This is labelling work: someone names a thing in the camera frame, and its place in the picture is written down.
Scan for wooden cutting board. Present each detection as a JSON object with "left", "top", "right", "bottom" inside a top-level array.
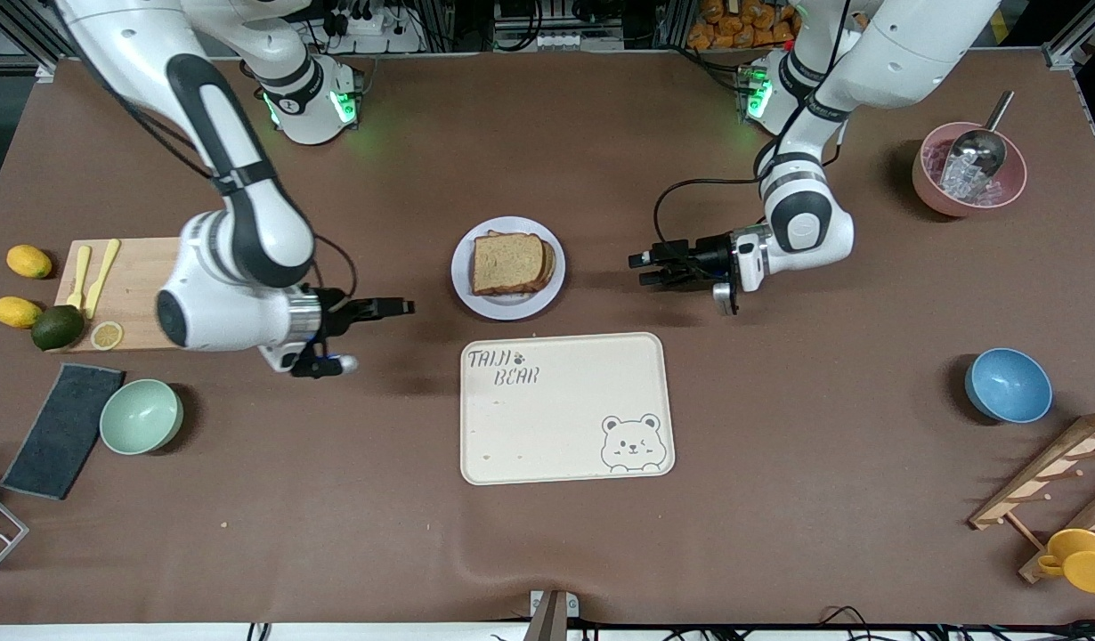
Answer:
[{"left": 56, "top": 235, "right": 192, "bottom": 353}]

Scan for mint green bowl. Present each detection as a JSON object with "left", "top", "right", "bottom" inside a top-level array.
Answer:
[{"left": 100, "top": 379, "right": 184, "bottom": 456}]

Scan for cream tray with bear print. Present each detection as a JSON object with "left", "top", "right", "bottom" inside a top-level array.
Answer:
[{"left": 460, "top": 332, "right": 676, "bottom": 486}]

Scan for pile of orange packets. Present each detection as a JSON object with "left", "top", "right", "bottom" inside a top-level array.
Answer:
[{"left": 687, "top": 0, "right": 802, "bottom": 50}]

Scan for pink bowl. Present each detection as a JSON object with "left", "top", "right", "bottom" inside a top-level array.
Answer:
[{"left": 912, "top": 122, "right": 1028, "bottom": 217}]

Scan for wooden peg rack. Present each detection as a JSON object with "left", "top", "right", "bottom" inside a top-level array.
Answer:
[{"left": 969, "top": 411, "right": 1095, "bottom": 584}]

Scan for green avocado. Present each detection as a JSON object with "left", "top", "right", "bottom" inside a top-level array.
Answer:
[{"left": 31, "top": 304, "right": 85, "bottom": 351}]

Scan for metal scoop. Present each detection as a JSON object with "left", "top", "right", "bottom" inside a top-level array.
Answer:
[{"left": 944, "top": 91, "right": 1016, "bottom": 179}]

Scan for dark grey cloth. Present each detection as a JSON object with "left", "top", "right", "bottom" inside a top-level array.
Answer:
[{"left": 0, "top": 363, "right": 126, "bottom": 500}]

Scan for clear ice cubes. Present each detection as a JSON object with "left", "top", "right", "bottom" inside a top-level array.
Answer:
[{"left": 939, "top": 158, "right": 1002, "bottom": 204}]

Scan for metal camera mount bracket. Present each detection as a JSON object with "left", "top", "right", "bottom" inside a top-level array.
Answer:
[{"left": 523, "top": 589, "right": 580, "bottom": 641}]

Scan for yellow cup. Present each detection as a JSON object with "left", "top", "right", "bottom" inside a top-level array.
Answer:
[{"left": 1037, "top": 529, "right": 1095, "bottom": 595}]

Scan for yellow lemon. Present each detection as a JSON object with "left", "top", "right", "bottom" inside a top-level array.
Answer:
[
  {"left": 6, "top": 245, "right": 53, "bottom": 280},
  {"left": 0, "top": 296, "right": 44, "bottom": 329}
]

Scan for yellow plastic fork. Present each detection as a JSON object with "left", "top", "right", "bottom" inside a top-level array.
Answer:
[{"left": 67, "top": 246, "right": 93, "bottom": 310}]

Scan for white power strip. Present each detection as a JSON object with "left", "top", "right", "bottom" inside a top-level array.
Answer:
[{"left": 320, "top": 0, "right": 424, "bottom": 54}]

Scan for metal wire rack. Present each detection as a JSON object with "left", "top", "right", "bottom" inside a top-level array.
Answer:
[{"left": 0, "top": 483, "right": 29, "bottom": 584}]

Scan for yellow plastic knife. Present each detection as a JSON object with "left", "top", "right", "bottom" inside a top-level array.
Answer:
[{"left": 85, "top": 239, "right": 121, "bottom": 319}]

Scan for white round plate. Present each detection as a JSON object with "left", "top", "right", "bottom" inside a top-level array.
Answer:
[{"left": 450, "top": 216, "right": 567, "bottom": 321}]

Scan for blue bowl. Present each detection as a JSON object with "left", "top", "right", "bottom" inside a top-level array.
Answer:
[{"left": 964, "top": 347, "right": 1053, "bottom": 424}]

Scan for plain brown bread slice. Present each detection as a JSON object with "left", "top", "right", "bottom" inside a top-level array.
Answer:
[{"left": 472, "top": 233, "right": 546, "bottom": 296}]

